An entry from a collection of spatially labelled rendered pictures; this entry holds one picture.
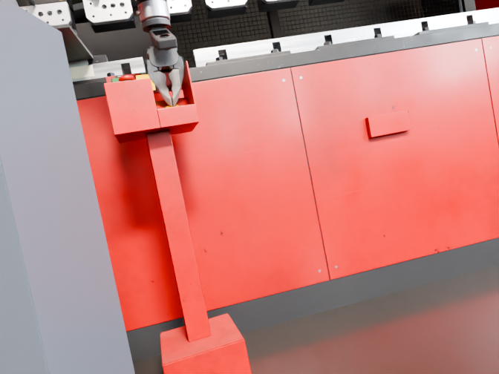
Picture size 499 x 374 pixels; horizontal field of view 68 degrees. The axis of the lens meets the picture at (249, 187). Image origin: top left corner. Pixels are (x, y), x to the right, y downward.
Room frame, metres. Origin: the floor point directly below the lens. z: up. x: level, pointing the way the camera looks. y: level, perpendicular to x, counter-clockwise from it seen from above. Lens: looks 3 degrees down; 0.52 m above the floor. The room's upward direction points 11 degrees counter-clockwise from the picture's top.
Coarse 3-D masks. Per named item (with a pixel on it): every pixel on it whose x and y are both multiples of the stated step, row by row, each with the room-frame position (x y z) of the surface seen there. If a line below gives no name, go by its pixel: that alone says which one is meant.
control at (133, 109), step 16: (128, 80) 0.88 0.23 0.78; (144, 80) 0.89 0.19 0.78; (112, 96) 0.87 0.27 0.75; (128, 96) 0.88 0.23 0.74; (144, 96) 0.89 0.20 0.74; (192, 96) 0.92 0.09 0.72; (112, 112) 0.87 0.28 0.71; (128, 112) 0.88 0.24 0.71; (144, 112) 0.88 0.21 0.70; (160, 112) 0.89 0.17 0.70; (176, 112) 0.90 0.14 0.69; (192, 112) 0.91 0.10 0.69; (128, 128) 0.87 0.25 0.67; (144, 128) 0.88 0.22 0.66; (160, 128) 0.91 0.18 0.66; (176, 128) 0.95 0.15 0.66; (192, 128) 1.01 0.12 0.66
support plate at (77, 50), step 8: (64, 24) 1.02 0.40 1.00; (64, 32) 1.05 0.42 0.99; (72, 32) 1.06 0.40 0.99; (64, 40) 1.10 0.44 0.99; (72, 40) 1.11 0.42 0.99; (80, 40) 1.14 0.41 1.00; (72, 48) 1.17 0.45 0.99; (80, 48) 1.18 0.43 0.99; (72, 56) 1.23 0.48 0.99; (80, 56) 1.24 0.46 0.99; (88, 56) 1.26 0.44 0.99
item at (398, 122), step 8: (400, 112) 1.29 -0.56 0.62; (368, 120) 1.27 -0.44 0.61; (376, 120) 1.28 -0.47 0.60; (384, 120) 1.28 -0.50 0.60; (392, 120) 1.28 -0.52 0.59; (400, 120) 1.29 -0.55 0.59; (408, 120) 1.29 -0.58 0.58; (368, 128) 1.28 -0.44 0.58; (376, 128) 1.27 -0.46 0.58; (384, 128) 1.28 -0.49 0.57; (392, 128) 1.28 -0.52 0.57; (400, 128) 1.29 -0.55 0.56; (408, 128) 1.29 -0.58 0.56; (368, 136) 1.29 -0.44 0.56; (376, 136) 1.27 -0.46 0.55
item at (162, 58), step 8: (144, 24) 0.95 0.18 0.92; (152, 24) 0.94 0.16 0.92; (160, 24) 0.95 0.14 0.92; (168, 24) 0.96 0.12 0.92; (152, 48) 0.94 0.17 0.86; (176, 48) 0.96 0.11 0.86; (152, 56) 0.94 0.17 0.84; (160, 56) 0.95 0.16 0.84; (168, 56) 0.95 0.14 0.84; (176, 56) 0.96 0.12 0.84; (152, 64) 0.94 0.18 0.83; (160, 64) 0.95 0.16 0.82; (168, 64) 0.95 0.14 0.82; (168, 72) 1.02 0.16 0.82
